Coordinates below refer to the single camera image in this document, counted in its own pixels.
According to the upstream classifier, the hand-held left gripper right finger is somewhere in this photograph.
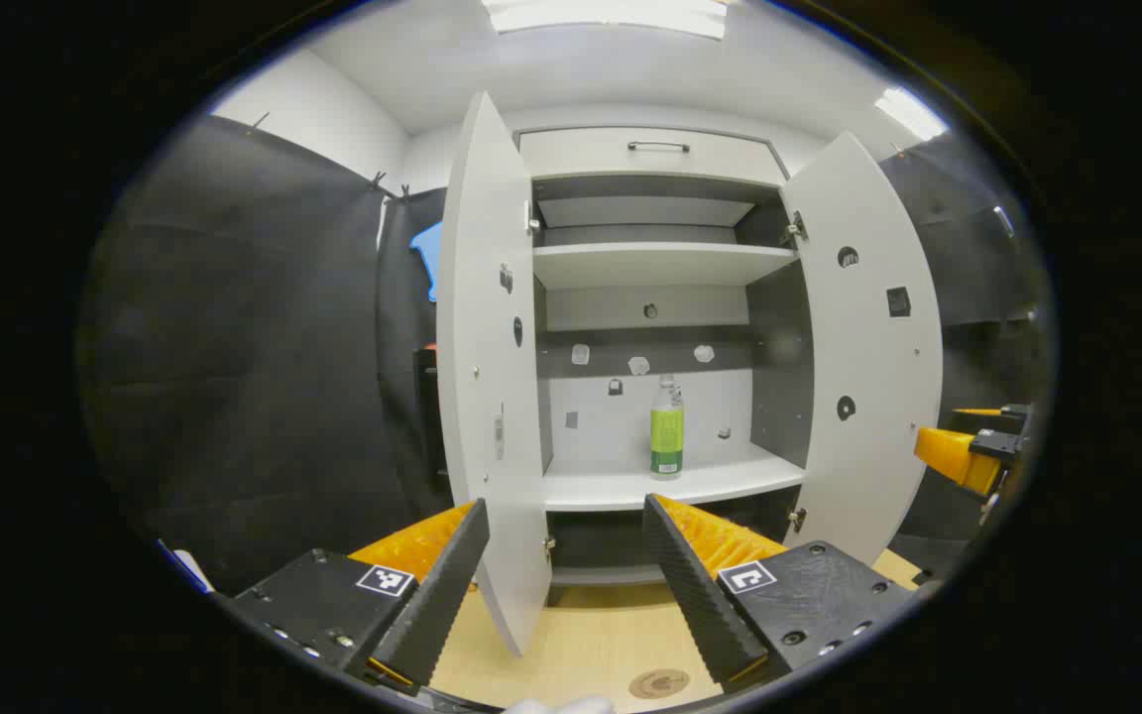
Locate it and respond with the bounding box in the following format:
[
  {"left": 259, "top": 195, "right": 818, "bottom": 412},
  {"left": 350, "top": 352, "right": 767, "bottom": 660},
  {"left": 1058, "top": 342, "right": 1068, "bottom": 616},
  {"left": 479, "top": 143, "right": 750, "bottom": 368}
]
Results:
[{"left": 642, "top": 493, "right": 919, "bottom": 695}]

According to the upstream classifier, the clear bottle with green label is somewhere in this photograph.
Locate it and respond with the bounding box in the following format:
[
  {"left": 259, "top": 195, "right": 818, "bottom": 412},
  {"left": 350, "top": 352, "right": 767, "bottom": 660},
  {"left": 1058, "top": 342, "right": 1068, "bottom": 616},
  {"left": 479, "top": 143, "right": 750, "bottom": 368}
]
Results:
[{"left": 649, "top": 374, "right": 686, "bottom": 480}]

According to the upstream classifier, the white cabinet door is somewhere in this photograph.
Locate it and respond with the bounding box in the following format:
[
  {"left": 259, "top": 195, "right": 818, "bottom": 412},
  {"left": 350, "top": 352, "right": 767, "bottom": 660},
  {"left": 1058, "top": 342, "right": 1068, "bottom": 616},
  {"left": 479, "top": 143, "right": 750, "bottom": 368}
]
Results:
[
  {"left": 435, "top": 91, "right": 554, "bottom": 657},
  {"left": 781, "top": 131, "right": 945, "bottom": 566}
]

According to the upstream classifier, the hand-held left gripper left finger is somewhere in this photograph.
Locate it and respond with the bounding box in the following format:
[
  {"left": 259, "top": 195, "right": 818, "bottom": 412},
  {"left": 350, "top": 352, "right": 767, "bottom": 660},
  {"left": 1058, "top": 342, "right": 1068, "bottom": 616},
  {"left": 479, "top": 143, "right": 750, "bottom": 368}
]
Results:
[{"left": 224, "top": 499, "right": 491, "bottom": 695}]

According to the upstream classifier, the round brown coaster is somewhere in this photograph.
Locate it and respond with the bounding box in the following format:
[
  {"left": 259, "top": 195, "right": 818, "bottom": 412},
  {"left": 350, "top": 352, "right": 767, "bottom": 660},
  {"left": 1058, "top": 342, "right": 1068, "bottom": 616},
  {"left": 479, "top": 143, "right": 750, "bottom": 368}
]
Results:
[{"left": 628, "top": 669, "right": 691, "bottom": 700}]

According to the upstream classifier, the white and grey cabinet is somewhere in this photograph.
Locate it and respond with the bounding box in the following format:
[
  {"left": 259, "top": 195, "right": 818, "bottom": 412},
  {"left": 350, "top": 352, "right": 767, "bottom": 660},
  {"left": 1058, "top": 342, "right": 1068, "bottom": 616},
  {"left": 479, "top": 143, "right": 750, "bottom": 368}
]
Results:
[{"left": 516, "top": 126, "right": 815, "bottom": 606}]

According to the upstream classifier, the white cabinet shelf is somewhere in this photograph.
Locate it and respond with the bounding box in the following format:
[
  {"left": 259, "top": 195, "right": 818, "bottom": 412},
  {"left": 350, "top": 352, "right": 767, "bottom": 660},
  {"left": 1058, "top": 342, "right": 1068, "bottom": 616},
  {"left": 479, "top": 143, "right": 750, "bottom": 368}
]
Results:
[
  {"left": 532, "top": 243, "right": 798, "bottom": 291},
  {"left": 542, "top": 443, "right": 808, "bottom": 513}
]

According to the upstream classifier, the white cabinet drawer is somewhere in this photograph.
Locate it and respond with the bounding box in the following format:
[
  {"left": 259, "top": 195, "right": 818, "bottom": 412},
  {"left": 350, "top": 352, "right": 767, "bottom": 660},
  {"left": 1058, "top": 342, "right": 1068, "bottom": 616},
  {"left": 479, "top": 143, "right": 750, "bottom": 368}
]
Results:
[{"left": 518, "top": 127, "right": 788, "bottom": 186}]

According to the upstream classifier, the ceiling light panel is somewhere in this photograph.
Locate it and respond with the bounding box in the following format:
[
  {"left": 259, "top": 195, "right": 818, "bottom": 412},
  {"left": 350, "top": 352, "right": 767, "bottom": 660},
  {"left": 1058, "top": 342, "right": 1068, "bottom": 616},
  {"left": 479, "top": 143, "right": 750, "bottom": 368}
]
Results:
[
  {"left": 875, "top": 87, "right": 949, "bottom": 142},
  {"left": 482, "top": 0, "right": 731, "bottom": 41}
]

